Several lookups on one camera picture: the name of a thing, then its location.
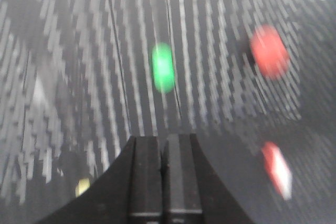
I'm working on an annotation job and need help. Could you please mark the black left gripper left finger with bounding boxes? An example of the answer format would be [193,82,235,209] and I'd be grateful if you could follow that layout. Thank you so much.
[40,136,162,223]

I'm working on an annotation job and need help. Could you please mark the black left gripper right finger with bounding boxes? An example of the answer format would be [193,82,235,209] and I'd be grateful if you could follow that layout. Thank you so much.
[162,134,253,223]

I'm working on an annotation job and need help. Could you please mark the green round push button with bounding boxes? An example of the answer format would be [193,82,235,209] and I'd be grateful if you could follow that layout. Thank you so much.
[152,43,175,93]

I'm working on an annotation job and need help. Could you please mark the red mushroom push button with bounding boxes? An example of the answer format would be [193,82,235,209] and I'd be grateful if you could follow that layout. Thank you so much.
[250,25,290,79]

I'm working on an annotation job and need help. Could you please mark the black perforated pegboard panel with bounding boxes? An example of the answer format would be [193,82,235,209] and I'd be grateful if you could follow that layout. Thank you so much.
[1,0,335,223]

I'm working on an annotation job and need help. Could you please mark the yellow toggle switch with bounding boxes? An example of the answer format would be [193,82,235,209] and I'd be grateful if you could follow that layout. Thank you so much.
[75,178,90,197]

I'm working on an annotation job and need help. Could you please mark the red white rocker switch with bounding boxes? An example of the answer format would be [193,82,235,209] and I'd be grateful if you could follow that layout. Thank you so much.
[261,142,292,200]

